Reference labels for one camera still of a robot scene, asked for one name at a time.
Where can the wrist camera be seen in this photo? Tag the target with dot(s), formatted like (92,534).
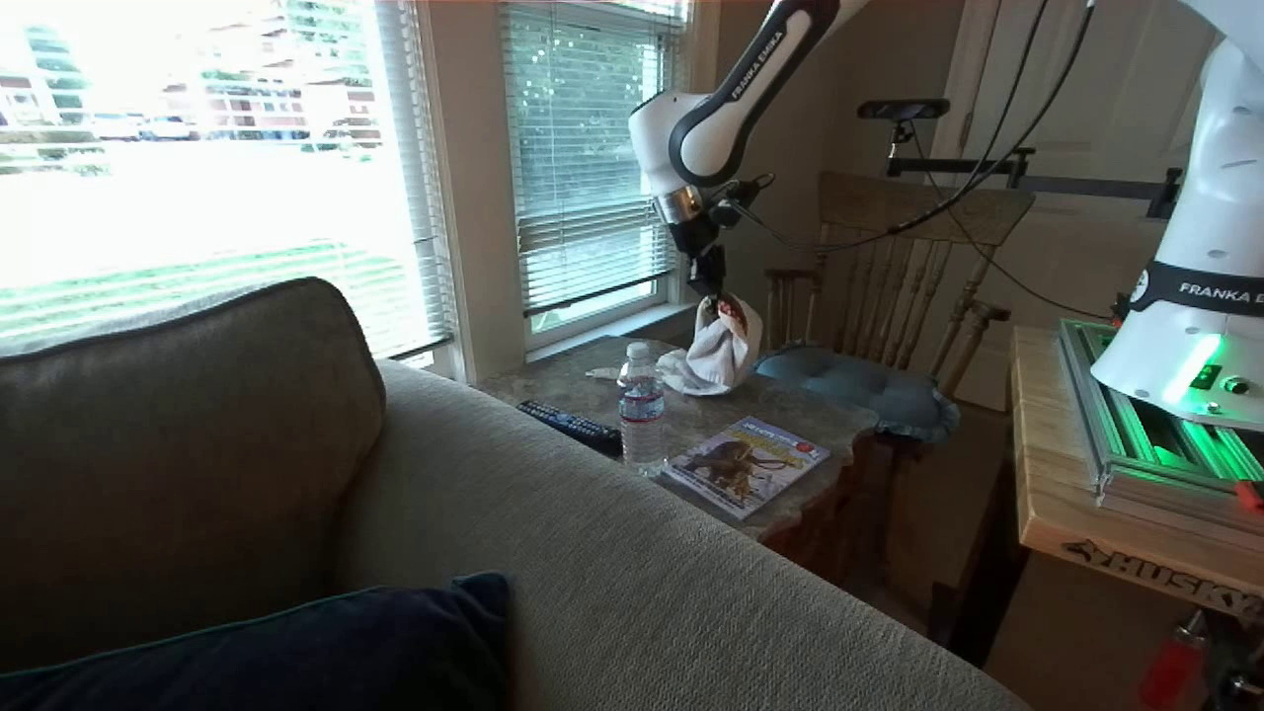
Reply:
(736,194)

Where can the black remote control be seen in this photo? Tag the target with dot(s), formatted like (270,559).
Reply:
(573,426)

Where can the large window with blinds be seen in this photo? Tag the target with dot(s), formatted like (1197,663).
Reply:
(217,148)

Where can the wooden spindle chair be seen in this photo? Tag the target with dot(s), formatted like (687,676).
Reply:
(894,281)

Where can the brown sofa back cushion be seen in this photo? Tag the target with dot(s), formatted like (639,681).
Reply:
(168,454)

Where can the white paper scrap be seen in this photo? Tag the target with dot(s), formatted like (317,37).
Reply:
(602,373)

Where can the clear plastic water bottle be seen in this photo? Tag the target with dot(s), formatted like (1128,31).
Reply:
(642,410)

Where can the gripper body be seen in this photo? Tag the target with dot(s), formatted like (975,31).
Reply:
(697,240)

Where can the red clamp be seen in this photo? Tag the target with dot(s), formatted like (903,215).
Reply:
(1173,671)

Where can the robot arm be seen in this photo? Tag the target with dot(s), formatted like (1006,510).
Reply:
(1220,197)

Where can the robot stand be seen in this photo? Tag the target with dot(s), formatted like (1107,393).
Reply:
(1062,474)

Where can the camera on mount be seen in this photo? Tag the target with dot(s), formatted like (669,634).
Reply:
(904,109)

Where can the blue seat cushion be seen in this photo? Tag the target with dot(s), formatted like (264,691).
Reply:
(874,390)

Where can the narrow window with blinds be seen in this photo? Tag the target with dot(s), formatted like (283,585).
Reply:
(588,148)

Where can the white tea towel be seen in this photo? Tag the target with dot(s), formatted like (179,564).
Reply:
(719,354)

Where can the navy blue pillow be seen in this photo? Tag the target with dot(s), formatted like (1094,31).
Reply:
(296,657)

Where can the beige sofa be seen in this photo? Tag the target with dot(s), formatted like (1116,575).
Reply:
(612,583)

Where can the white door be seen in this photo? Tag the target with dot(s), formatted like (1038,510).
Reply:
(1096,89)

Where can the dinosaur picture book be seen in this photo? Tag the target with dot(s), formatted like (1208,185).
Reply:
(743,464)

